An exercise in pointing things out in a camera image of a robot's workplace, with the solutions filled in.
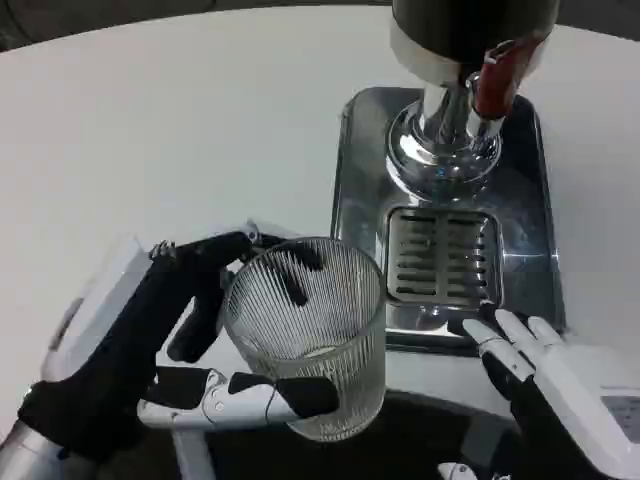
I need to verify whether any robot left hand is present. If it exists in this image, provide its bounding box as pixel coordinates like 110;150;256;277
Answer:
17;217;339;480

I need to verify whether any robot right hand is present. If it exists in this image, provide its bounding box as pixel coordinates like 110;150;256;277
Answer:
437;304;640;480

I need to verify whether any clear ribbed glass cup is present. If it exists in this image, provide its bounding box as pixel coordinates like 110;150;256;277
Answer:
222;237;389;444

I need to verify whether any steel drip tray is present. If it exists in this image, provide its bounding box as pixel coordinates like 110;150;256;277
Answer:
329;87;567;359

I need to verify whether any slotted steel drain grid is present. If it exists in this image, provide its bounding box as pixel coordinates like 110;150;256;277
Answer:
384;205;504;306

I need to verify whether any black chrome drink dispenser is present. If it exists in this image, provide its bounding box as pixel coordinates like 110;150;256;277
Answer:
387;0;561;202

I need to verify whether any dark robot torso ring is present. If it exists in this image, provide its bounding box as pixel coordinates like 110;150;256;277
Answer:
97;389;526;480

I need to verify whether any silver torso bracket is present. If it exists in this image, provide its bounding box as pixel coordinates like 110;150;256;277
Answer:
169;428;207;480

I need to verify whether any red tap handle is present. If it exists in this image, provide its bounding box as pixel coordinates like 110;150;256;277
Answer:
472;39;540;120

